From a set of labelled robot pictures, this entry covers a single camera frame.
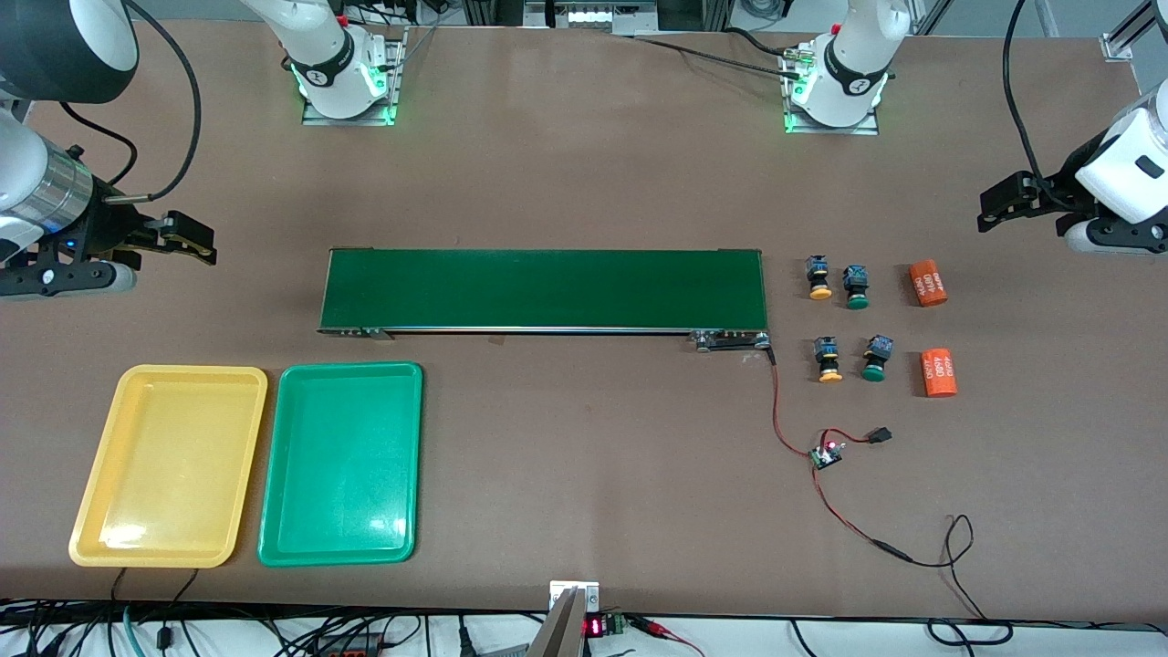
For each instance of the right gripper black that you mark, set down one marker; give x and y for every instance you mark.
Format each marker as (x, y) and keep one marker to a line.
(111, 230)

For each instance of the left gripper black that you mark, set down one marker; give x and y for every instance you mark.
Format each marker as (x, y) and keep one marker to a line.
(1057, 193)

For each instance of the orange cylinder white print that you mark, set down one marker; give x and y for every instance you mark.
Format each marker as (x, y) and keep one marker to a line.
(928, 284)
(939, 372)

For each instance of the green push button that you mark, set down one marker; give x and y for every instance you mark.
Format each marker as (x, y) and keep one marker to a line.
(874, 372)
(856, 302)

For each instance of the yellow push button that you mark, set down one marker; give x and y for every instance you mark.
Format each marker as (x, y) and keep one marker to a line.
(829, 375)
(819, 293)

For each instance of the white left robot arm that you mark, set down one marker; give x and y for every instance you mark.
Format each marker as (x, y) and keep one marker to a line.
(853, 68)

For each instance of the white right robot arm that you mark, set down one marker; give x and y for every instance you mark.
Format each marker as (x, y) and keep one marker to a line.
(333, 64)

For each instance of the aluminium corner profile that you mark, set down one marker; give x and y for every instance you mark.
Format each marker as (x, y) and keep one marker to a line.
(1118, 46)

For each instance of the yellow plastic tray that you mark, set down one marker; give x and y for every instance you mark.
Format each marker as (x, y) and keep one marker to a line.
(169, 461)

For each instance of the black plug with lead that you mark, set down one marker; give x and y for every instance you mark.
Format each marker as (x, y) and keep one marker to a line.
(879, 435)

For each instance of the green plastic tray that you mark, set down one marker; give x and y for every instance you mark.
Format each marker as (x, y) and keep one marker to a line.
(342, 461)

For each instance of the small green circuit board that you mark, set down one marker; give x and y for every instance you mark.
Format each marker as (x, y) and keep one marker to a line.
(826, 456)

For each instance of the green conveyor belt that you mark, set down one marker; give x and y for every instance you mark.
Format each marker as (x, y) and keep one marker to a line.
(547, 287)

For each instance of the red black terminal block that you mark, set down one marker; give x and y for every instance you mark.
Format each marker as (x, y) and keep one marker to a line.
(351, 651)

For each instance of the red black clip lead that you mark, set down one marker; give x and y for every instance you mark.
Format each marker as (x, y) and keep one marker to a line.
(652, 627)

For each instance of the red digit display module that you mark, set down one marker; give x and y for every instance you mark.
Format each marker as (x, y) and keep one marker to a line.
(595, 626)

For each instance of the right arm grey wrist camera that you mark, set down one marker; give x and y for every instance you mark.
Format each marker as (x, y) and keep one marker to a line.
(114, 276)

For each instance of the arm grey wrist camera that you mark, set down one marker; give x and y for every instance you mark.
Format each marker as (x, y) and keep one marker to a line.
(1095, 239)
(114, 276)

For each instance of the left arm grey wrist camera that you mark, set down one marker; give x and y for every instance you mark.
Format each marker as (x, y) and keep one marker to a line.
(1095, 239)

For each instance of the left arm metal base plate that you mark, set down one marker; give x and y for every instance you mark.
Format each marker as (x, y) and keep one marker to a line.
(830, 130)

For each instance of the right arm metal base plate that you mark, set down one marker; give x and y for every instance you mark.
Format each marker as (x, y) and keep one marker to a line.
(347, 119)

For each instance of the grey metal frame rack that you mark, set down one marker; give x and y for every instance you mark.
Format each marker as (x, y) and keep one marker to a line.
(547, 18)

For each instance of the metal camera mount pole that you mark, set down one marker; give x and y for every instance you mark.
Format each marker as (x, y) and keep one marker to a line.
(575, 598)

